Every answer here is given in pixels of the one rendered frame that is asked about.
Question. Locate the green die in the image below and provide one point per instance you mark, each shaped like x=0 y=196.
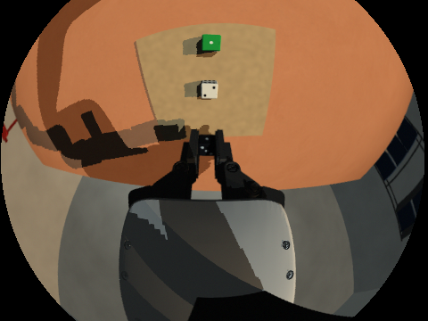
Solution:
x=211 y=42

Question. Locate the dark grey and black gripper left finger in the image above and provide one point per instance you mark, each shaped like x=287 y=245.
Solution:
x=174 y=184

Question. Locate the black die with white pips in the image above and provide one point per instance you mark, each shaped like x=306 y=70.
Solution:
x=206 y=145

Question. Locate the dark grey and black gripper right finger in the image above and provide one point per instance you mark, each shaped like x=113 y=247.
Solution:
x=238 y=185

